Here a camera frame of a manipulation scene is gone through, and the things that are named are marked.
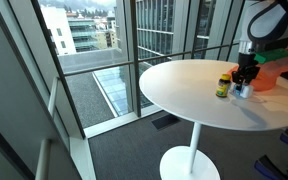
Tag white railing post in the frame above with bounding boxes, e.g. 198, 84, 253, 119
34, 138, 52, 180

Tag yellow-capped pill bottle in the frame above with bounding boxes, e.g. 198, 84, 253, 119
215, 73, 232, 99

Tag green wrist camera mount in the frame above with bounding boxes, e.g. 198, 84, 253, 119
253, 47, 288, 65

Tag dark floor vent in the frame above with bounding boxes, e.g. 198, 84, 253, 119
150, 113, 182, 131

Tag pink plastic bag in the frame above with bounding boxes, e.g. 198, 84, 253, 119
226, 45, 288, 92

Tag blue and white box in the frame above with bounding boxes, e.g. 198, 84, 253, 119
230, 82, 255, 100

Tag white table pedestal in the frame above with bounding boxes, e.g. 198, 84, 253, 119
159, 121, 221, 180

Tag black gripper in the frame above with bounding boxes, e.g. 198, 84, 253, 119
231, 52, 261, 92

